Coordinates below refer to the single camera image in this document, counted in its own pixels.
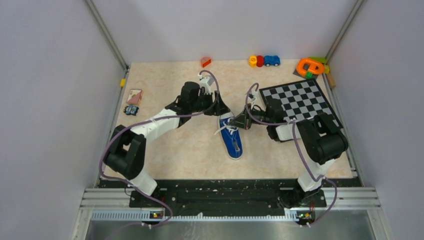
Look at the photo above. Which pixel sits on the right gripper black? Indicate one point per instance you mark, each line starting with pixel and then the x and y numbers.
pixel 244 120

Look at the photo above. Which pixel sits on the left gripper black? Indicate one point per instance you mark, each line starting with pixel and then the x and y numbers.
pixel 218 107

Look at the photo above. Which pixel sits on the white shoelace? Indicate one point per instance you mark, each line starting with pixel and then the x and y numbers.
pixel 223 127

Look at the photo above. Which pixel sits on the blue canvas sneaker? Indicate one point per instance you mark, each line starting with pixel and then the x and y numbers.
pixel 233 144

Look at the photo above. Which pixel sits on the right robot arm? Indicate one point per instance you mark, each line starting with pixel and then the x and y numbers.
pixel 322 139

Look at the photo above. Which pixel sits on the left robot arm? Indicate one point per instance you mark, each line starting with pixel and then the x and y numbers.
pixel 125 153

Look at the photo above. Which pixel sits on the orange lego brick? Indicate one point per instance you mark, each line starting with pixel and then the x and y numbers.
pixel 205 61

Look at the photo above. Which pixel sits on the yellow toy block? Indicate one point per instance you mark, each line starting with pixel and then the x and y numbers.
pixel 252 61

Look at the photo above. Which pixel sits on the black white chessboard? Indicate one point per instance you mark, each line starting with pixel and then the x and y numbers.
pixel 300 100

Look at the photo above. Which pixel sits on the red toy block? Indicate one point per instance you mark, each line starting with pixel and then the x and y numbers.
pixel 259 61

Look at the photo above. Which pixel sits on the blue toy car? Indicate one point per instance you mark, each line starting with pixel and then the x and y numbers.
pixel 271 60

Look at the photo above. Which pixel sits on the pink triangle puzzle card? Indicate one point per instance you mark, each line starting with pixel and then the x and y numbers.
pixel 134 96

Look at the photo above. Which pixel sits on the small blue toy robot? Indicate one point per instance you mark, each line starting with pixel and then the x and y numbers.
pixel 131 110

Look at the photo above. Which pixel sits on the wooden block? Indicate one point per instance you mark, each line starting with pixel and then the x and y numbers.
pixel 331 81

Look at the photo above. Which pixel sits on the green toy block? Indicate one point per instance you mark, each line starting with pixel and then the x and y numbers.
pixel 322 60

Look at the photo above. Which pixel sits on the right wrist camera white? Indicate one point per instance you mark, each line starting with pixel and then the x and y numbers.
pixel 253 96

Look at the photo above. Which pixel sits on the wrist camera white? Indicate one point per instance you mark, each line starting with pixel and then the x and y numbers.
pixel 205 82
pixel 253 96

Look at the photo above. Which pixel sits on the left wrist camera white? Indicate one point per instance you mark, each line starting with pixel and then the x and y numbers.
pixel 205 82

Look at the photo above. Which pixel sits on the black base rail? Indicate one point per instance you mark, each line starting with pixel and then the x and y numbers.
pixel 214 197

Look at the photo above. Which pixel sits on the orange plastic ring toy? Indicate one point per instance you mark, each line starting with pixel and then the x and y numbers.
pixel 308 67

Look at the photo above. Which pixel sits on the yellow clip on frame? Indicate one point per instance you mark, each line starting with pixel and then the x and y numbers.
pixel 122 82

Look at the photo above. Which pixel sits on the white cable duct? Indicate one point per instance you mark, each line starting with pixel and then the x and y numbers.
pixel 153 216

